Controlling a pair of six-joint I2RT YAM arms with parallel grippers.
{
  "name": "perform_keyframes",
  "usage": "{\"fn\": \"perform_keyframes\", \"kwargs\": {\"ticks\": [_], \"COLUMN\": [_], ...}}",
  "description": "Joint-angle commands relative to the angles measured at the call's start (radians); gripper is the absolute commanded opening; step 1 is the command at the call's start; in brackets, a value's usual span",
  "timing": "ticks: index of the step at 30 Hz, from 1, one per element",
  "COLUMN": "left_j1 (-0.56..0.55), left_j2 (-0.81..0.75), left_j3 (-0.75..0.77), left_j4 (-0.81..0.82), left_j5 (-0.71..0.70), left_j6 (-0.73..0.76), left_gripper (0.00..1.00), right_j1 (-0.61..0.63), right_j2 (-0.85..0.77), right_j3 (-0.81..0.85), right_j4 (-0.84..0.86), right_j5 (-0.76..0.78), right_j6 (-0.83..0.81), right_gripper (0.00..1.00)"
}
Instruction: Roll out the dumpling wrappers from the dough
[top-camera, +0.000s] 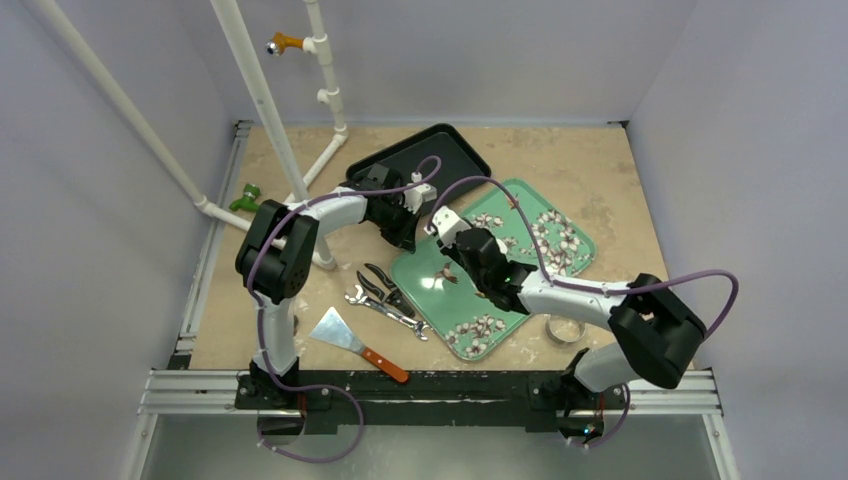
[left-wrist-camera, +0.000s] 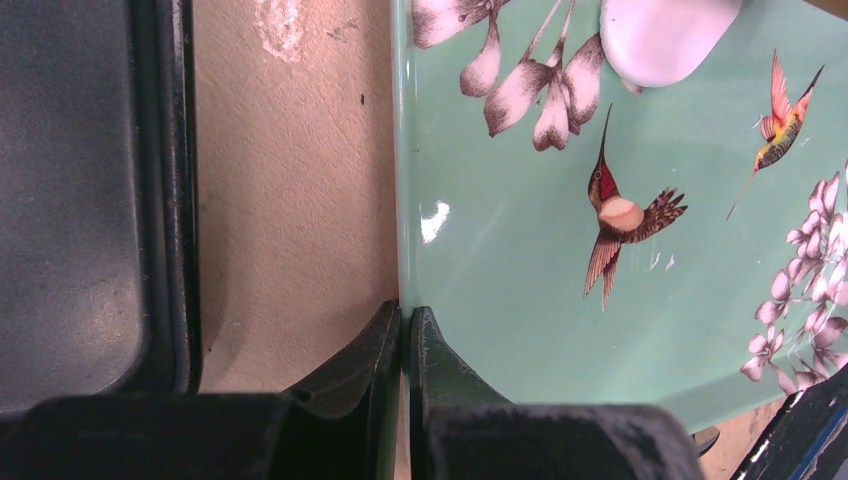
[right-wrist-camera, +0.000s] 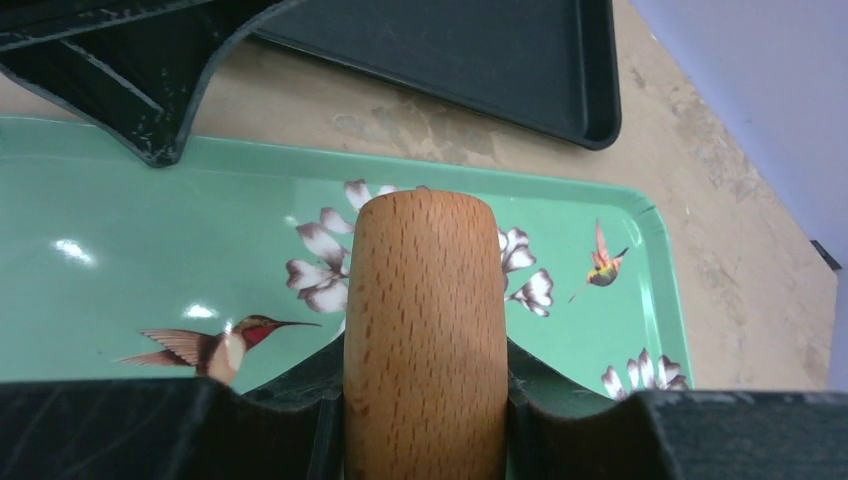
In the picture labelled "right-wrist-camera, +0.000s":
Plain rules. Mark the wooden dough roller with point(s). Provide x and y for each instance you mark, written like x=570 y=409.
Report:
x=425 y=371

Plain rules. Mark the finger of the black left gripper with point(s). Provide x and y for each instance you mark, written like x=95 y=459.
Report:
x=136 y=69

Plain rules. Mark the black plastic tray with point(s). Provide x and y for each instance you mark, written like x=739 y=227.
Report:
x=545 y=65

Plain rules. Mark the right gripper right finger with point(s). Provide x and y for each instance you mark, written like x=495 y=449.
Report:
x=560 y=430

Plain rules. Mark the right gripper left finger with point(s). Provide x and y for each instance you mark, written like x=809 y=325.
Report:
x=177 y=428

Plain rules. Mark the green floral tray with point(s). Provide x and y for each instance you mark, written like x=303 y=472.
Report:
x=110 y=268

